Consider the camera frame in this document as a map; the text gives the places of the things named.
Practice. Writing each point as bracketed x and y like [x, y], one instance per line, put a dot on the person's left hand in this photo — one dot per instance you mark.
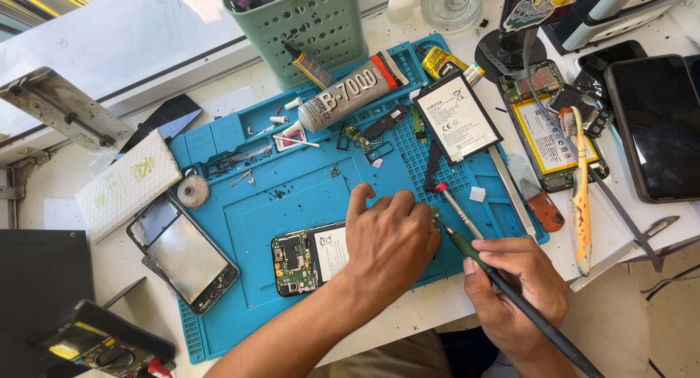
[385, 247]

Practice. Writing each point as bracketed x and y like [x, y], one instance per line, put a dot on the small white square pad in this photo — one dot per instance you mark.
[477, 194]

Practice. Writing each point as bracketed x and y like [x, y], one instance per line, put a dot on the pink white card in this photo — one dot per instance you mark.
[287, 144]

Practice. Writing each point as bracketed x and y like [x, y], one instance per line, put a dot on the black phone cover part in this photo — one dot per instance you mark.
[571, 102]

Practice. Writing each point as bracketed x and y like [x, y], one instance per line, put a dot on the white bubble envelope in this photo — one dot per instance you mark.
[127, 184]

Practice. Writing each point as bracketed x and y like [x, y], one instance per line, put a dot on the white black-edged phone battery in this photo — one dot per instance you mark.
[456, 117]

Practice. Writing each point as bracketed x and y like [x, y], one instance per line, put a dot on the black yellow multimeter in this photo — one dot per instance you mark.
[104, 345]

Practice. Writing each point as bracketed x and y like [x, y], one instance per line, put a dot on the black phone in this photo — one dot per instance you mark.
[612, 55]

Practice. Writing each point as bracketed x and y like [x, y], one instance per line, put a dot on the large grey glue tube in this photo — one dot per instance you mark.
[350, 93]

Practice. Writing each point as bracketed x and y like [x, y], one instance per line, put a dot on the white round tape roll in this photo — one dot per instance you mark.
[192, 191]

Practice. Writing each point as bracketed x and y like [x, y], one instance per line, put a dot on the black glass screen panel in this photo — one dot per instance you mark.
[167, 118]

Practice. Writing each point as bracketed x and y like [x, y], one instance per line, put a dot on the metal clamp fixture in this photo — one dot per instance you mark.
[65, 113]

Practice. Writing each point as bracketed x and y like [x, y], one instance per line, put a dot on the black flat case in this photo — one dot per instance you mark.
[38, 279]

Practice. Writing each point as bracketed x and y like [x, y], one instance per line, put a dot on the yellow black glue tube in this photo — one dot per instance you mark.
[443, 62]

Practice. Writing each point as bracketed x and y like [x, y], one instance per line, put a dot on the grey black machine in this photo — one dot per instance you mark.
[618, 11]

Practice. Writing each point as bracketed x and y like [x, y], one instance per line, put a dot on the person's right hand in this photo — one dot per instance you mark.
[519, 290]

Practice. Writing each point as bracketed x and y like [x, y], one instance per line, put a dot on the white plastic bottle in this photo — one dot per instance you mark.
[400, 3]

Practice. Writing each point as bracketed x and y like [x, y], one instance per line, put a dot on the blue silicone repair mat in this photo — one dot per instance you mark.
[262, 214]

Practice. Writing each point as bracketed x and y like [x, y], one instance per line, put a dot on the small copper bracket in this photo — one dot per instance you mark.
[243, 177]

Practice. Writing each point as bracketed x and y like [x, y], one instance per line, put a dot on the metal scalpel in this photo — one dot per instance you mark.
[629, 249]

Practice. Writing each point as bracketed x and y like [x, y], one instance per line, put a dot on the small green circuit board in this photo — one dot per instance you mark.
[435, 215]

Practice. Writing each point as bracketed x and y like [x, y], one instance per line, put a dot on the silver screwdriver with red cap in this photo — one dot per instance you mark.
[458, 208]

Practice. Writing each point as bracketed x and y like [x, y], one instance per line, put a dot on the narrow green circuit board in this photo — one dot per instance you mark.
[419, 125]

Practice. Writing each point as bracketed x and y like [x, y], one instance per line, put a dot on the black curved plastic strip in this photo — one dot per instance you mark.
[432, 167]

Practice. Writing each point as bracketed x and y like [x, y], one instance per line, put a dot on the charging board with flex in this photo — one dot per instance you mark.
[358, 137]

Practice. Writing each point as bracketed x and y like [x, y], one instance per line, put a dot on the yellow stained toothbrush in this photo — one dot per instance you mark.
[581, 203]

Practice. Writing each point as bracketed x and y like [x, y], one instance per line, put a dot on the green perforated plastic basket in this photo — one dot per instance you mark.
[306, 33]

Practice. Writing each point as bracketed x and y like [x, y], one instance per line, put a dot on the phone in brown case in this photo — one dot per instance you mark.
[656, 126]

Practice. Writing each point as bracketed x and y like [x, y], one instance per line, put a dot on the sticker covered black board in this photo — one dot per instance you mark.
[538, 3]

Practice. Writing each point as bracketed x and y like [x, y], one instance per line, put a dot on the white tube cap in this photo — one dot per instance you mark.
[279, 119]
[293, 103]

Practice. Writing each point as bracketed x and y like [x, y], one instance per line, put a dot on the clear glass bottle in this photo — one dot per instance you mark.
[451, 3]

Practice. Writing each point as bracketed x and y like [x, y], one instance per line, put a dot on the black metal tweezers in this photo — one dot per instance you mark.
[623, 216]

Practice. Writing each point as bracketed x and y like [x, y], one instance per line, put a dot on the opened phone with white battery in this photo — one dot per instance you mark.
[298, 257]

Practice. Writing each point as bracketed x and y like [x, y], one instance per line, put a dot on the black round stand base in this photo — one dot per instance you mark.
[503, 52]

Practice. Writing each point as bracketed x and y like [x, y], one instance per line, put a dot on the green black soldering iron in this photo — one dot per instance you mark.
[569, 349]

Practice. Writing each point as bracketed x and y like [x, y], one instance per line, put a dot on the silver phone frame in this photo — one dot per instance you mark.
[183, 255]

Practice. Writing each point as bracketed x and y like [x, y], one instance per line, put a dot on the flat metal spudger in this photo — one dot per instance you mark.
[511, 189]

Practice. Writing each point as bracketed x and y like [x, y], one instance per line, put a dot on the white cotton swab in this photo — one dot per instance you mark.
[295, 141]

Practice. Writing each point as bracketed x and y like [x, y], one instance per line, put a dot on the small clear glue tube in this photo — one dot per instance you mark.
[311, 67]

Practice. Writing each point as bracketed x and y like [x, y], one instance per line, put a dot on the opened phone with yellow battery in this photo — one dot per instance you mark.
[547, 140]

